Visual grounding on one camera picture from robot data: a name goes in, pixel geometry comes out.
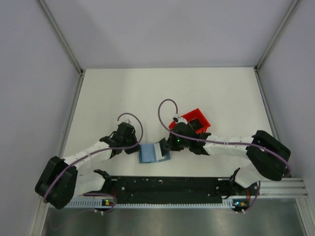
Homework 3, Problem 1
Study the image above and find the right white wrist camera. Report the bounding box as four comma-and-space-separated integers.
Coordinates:
173, 114, 188, 124

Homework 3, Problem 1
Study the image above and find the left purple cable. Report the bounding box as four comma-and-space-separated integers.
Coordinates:
43, 112, 144, 204

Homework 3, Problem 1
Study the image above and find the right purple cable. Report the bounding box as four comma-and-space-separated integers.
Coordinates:
157, 99, 292, 177

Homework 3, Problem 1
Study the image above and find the black credit card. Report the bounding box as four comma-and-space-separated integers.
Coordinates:
159, 138, 168, 152

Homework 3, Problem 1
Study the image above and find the blue leather card holder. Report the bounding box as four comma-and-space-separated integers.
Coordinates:
139, 142, 171, 164

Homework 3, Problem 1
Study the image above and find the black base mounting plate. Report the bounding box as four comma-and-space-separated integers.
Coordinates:
99, 176, 257, 204

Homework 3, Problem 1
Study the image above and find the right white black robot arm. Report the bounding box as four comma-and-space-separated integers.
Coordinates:
165, 122, 291, 195

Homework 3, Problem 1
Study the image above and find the purple cable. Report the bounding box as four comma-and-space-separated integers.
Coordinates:
43, 112, 144, 204
157, 99, 292, 177

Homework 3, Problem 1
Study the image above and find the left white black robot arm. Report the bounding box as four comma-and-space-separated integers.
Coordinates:
35, 122, 140, 209

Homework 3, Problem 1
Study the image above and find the grey slotted cable duct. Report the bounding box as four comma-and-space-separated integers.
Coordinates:
65, 197, 247, 209

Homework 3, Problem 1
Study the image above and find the red plastic bin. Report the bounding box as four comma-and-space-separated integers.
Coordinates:
169, 108, 211, 134

